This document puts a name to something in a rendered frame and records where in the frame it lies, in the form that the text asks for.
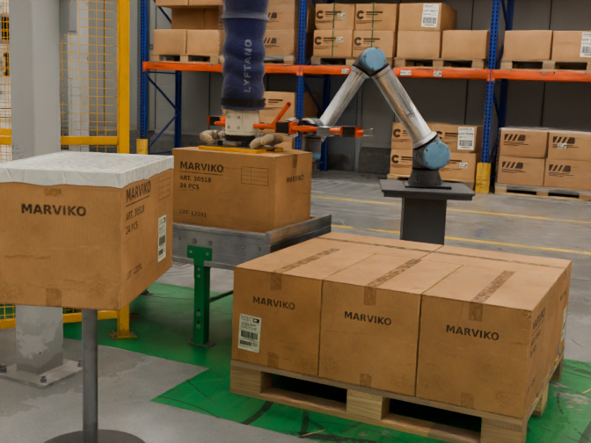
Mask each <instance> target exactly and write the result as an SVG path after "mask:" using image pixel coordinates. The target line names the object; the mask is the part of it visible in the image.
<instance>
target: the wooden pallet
mask: <svg viewBox="0 0 591 443"><path fill-rule="evenodd" d="M564 351H565V345H564V346H563V347H562V349H561V351H560V353H559V355H558V356H557V358H556V360H555V362H554V363H553V365H552V367H551V370H550V372H549V373H548V374H547V376H546V378H545V380H544V382H543V384H542V386H541V388H540V389H539V390H538V392H537V394H536V396H535V398H534V400H533V402H532V404H531V405H530V406H529V409H528V411H527V412H526V414H525V416H524V418H523V419H519V418H511V417H508V416H503V415H499V414H494V413H490V412H485V411H481V410H473V409H469V408H464V407H460V406H455V405H452V404H447V403H439V402H435V401H430V400H426V399H422V398H418V397H416V396H405V395H400V394H397V393H392V392H388V391H383V390H379V389H371V388H367V387H363V386H358V385H353V384H349V383H344V382H341V381H333V380H328V379H324V378H319V377H315V376H311V375H307V374H299V373H294V372H289V371H286V370H281V369H277V368H272V367H264V366H260V365H256V364H252V363H247V362H243V361H238V360H233V359H231V360H230V393H235V394H239V395H243V396H249V397H254V398H258V399H262V400H266V401H269V402H274V403H281V404H285V405H288V406H293V407H296V408H301V409H305V410H312V411H315V412H320V413H324V414H328V415H332V416H335V417H340V418H347V419H351V420H354V421H359V422H362V423H367V424H371V425H378V426H381V427H386V428H390V429H393V430H398V431H401V432H409V433H412V434H417V435H420V436H425V437H428V438H432V439H439V440H444V441H447V442H451V443H526V434H527V424H528V423H527V422H528V421H529V418H530V416H531V415H535V416H539V417H541V416H542V414H543V412H544V409H545V407H546V405H547V396H548V387H549V381H550V380H556V381H559V379H560V377H561V375H562V370H563V360H564ZM272 374H279V375H284V376H287V377H292V378H296V379H301V380H305V381H313V382H317V383H322V384H325V385H330V386H334V387H339V388H343V389H347V403H342V402H337V401H333V400H329V399H325V398H321V397H316V396H309V395H305V394H301V393H297V392H293V391H288V390H285V389H278V388H273V387H271V386H272ZM391 398H393V399H397V400H401V401H406V402H410V403H417V404H422V405H426V406H431V407H435V408H439V409H444V410H451V411H455V412H460V413H464V414H468V415H472V416H477V417H481V418H482V425H481V432H474V431H471V430H466V429H463V428H458V427H454V426H450V425H443V424H438V423H434V422H430V421H426V420H422V419H417V418H410V417H406V416H402V415H398V414H394V413H390V399H391Z"/></svg>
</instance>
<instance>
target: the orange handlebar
mask: <svg viewBox="0 0 591 443"><path fill-rule="evenodd" d="M225 121H226V120H223V121H215V125H216V126H225ZM253 127H254V128H266V129H275V125H271V124H260V121H259V124H253ZM291 130H294V131H299V132H303V133H304V132H307V133H309V132H317V128H316V127H313V126H305V125H302V126H292V127H291ZM330 133H335V134H340V128H331V129H330Z"/></svg>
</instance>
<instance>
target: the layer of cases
mask: <svg viewBox="0 0 591 443"><path fill-rule="evenodd" d="M571 270H572V260H565V259H558V258H544V257H537V256H529V255H522V254H514V253H506V252H499V251H485V250H478V249H470V248H463V247H455V246H447V245H444V246H443V245H440V244H432V243H418V242H411V241H404V240H396V239H389V238H381V237H373V236H359V235H352V234H345V233H337V232H331V233H328V234H325V235H322V236H318V237H316V238H313V239H310V240H308V241H305V242H302V243H299V244H296V245H293V246H290V247H288V248H285V249H283V250H280V251H276V252H273V253H270V254H267V255H265V256H263V257H260V258H255V259H253V260H251V261H248V262H245V263H243V264H240V265H236V266H234V280H233V317H232V355H231V358H232V359H233V360H238V361H243V362H247V363H252V364H256V365H260V366H264V367H272V368H277V369H281V370H286V371H289V372H294V373H299V374H307V375H311V376H315V377H319V378H324V379H328V380H333V381H341V382H344V383H349V384H353V385H358V386H363V387H367V388H371V389H379V390H383V391H388V392H392V393H397V394H400V395H405V396H416V397H418V398H422V399H426V400H430V401H435V402H439V403H447V404H452V405H455V406H460V407H464V408H469V409H473V410H481V411H485V412H490V413H494V414H499V415H503V416H508V417H511V418H519V419H523V418H524V416H525V414H526V412H527V411H528V409H529V406H530V405H531V404H532V402H533V400H534V398H535V396H536V394H537V392H538V390H539V389H540V388H541V386H542V384H543V382H544V380H545V378H546V376H547V374H548V373H549V372H550V370H551V367H552V365H553V363H554V362H555V360H556V358H557V356H558V355H559V353H560V351H561V349H562V347H563V346H564V344H565V327H566V318H567V308H568V298H569V289H570V279H571Z"/></svg>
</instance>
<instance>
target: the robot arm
mask: <svg viewBox="0 0 591 443"><path fill-rule="evenodd" d="M370 76H371V77H372V78H373V80H374V81H375V83H376V85H377V87H378V88H379V90H380V91H381V93H382V94H383V95H384V97H385V99H386V100H387V102H388V103H389V105H390V107H391V109H392V110H393V112H394V113H395V114H396V115H397V117H398V119H399V121H400V122H401V124H402V125H403V127H404V128H405V131H406V132H407V133H408V134H409V136H410V137H411V139H412V173H411V175H410V177H409V179H408V185H418V186H438V185H442V181H441V176H440V173H439V169H441V168H443V167H444V166H445V165H446V164H447V163H448V162H449V159H450V151H449V148H448V146H447V145H446V144H445V143H443V142H442V141H441V139H440V137H439V136H438V134H437V133H436V132H432V131H431V130H430V129H429V127H428V126H427V123H426V122H425V121H424V120H423V118H422V117H421V115H420V113H419V111H418V110H417V108H416V106H415V105H414V103H413V102H412V101H411V99H410V97H409V96H408V94H407V93H406V91H405V89H404V87H403V86H402V84H401V83H400V82H399V80H398V78H397V77H396V75H395V74H394V72H393V70H392V69H391V67H390V64H389V63H388V62H387V60H386V58H385V54H384V52H383V51H382V50H381V49H380V48H377V47H370V48H368V49H365V50H364V51H362V52H361V54H360V55H359V56H358V57H357V59H356V60H355V61H354V63H353V65H352V71H351V73H350V74H349V76H348V77H347V79H346V81H345V82H344V83H343V84H342V86H341V87H340V89H339V91H338V92H337V94H336V95H335V97H334V98H333V100H332V102H331V103H330V104H329V105H328V107H327V108H326V110H325V112H324V113H323V115H322V116H321V118H320V119H317V118H313V119H309V118H308V117H307V119H301V118H300V117H296V118H290V119H285V120H288V122H297V126H302V125H305V126H313V127H317V126H325V127H333V126H334V125H335V123H336V122H337V120H338V119H339V117H340V115H341V114H342V113H343V112H344V110H345V109H346V107H347V105H348V104H349V102H350V101H351V99H352V98H353V96H354V94H355V93H356V92H357V91H358V89H359V88H360V86H361V84H362V83H363V81H364V80H365V79H366V78H369V77H370ZM301 135H304V141H303V143H302V151H305V152H312V159H313V160H319V159H320V157H321V145H322V144H323V142H324V140H325V138H326V136H318V135H317V132H309V133H307V132H304V133H303V132H299V131H297V133H296V134H285V136H288V137H290V138H296V139H298V138H299V137H300V136H301Z"/></svg>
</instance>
